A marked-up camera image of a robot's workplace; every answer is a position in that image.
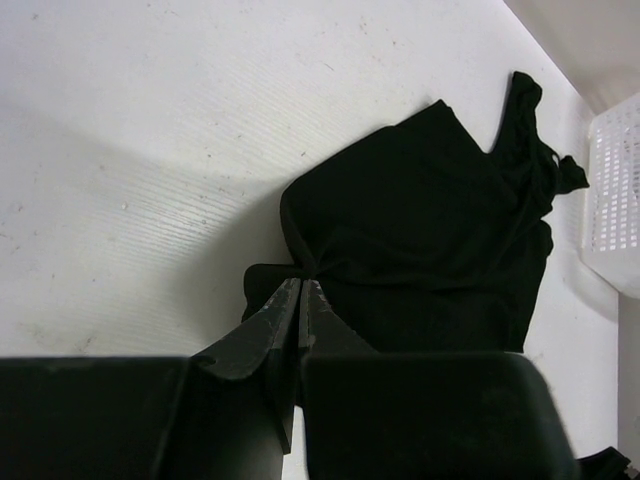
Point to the black tank top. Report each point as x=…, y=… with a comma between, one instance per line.
x=420, y=240

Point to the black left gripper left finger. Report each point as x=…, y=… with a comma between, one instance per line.
x=224, y=413

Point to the white plastic basket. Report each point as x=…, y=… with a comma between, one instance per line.
x=610, y=231

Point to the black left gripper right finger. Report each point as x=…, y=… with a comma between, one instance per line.
x=473, y=415

